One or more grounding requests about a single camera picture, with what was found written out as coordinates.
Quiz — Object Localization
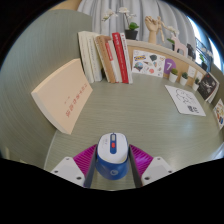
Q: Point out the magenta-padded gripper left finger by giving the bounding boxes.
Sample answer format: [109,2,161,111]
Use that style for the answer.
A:
[50,143,98,189]

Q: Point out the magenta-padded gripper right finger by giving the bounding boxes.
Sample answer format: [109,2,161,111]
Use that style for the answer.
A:
[128,143,175,189]

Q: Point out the blue and white computer mouse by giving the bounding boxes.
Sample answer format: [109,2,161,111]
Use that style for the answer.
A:
[95,132,130,181]

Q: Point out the beige book with red text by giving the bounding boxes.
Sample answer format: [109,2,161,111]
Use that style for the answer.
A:
[30,58,94,136]

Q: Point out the small succulent in white pot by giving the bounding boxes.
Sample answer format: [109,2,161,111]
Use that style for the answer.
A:
[168,67,179,84]
[179,71,189,87]
[192,77,201,92]

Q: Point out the colourful food picture card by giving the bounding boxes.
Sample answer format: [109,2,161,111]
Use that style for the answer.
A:
[213,98,224,130]

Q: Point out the white illustrated sticker card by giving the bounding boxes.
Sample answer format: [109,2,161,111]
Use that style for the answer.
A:
[131,49,167,79]

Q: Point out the black cover book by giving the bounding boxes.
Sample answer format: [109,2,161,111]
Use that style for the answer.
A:
[196,71,220,102]

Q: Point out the white books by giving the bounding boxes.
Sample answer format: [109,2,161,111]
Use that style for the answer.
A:
[77,30,104,84]

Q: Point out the brown book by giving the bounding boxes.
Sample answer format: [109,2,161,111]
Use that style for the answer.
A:
[94,34,121,84]

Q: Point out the grey-green desk partition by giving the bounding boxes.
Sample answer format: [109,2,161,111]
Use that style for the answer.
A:
[0,9,94,168]

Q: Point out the black wooden horse figure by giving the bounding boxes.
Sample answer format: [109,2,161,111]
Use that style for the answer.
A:
[185,43,198,61]

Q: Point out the dark-framed window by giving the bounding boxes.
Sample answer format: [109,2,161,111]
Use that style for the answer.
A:
[186,16,224,74]

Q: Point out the white orchid behind horse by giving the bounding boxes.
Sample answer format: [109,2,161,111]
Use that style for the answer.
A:
[165,25,181,46]

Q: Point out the wooden hand model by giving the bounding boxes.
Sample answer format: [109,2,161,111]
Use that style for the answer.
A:
[144,16,160,45]

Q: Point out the wooden mannequin figure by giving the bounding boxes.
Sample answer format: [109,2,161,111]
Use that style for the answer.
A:
[156,15,167,43]

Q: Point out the grey pleated curtain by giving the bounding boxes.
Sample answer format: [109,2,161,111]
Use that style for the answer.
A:
[77,0,198,44]

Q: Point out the white wall socket plate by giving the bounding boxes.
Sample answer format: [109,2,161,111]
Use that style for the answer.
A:
[187,65,198,79]

